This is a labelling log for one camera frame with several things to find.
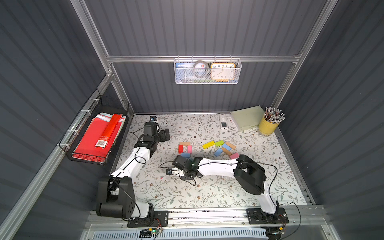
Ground yellow block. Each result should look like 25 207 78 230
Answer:
202 141 215 149

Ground lime green block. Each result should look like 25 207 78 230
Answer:
215 140 225 147

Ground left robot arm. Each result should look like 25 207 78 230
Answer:
96 122 170 220

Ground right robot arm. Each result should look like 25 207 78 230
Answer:
172 155 279 215

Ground natural wood block lower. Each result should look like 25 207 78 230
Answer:
222 148 232 156

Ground natural wood block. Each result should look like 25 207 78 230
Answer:
226 142 237 150
222 148 232 156

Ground natural wood block upper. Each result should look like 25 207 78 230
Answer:
226 142 237 150

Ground red folders stack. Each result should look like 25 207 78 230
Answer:
72 113 126 164

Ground white remote control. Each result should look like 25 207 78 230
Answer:
220 113 228 130

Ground pale green book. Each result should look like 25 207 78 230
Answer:
231 106 265 132

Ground round magnifier in basket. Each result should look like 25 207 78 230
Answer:
193 60 208 79

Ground yellow pencil cup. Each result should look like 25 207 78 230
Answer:
259 118 279 136

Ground orange alarm clock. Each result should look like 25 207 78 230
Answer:
211 63 236 82

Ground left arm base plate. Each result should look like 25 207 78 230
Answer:
127 211 169 228

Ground black wire side basket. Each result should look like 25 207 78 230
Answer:
59 91 129 165

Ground white wire wall basket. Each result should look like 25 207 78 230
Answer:
174 58 242 85

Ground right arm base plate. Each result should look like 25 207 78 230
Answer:
246 207 289 225

